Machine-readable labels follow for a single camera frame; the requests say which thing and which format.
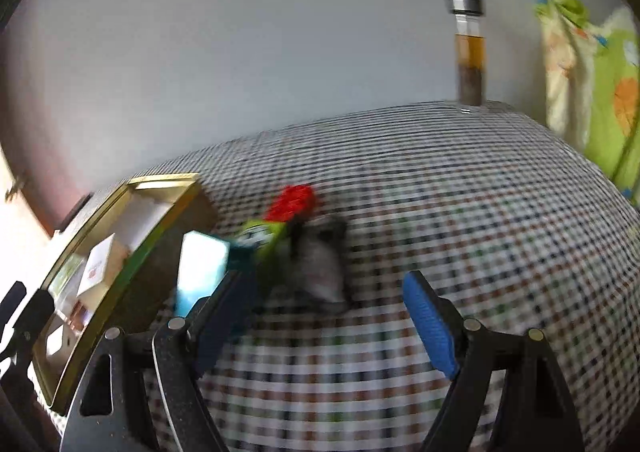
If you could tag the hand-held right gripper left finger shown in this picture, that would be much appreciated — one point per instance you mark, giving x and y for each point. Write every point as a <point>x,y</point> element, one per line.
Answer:
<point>220,327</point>

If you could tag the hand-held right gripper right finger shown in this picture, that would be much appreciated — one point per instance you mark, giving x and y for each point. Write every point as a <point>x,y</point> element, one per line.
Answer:
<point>435,327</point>

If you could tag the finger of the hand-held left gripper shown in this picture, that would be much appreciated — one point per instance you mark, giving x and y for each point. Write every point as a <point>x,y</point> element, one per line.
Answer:
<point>12,302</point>
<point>35,314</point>

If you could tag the pink-brown box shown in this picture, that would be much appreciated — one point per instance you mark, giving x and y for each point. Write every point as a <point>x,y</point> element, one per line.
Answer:
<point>81,316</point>

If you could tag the green label floss pick box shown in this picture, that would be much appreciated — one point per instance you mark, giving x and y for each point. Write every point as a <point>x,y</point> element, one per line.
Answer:
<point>62,277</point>

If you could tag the blue building block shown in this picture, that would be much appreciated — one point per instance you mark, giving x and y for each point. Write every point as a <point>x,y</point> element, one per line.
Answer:
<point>200,267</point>

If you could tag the white cardboard box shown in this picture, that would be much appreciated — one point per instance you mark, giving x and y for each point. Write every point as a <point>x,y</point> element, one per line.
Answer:
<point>102,262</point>

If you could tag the gold tin box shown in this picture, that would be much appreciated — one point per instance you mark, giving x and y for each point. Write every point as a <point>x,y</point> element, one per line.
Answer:
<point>145,282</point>

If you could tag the grey crumpled object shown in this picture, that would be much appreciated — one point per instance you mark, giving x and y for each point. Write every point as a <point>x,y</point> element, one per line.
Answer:
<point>320,262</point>

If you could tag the checkered tablecloth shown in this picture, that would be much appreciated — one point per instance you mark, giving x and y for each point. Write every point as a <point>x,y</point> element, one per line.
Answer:
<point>450,207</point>

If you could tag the red building block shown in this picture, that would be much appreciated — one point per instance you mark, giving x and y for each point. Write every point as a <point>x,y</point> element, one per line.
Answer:
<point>292,202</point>

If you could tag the glass tea bottle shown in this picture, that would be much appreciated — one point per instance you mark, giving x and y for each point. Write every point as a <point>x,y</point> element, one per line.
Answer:
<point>470,52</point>

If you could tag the green printed blanket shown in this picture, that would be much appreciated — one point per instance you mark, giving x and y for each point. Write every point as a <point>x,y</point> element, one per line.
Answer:
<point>595,82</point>

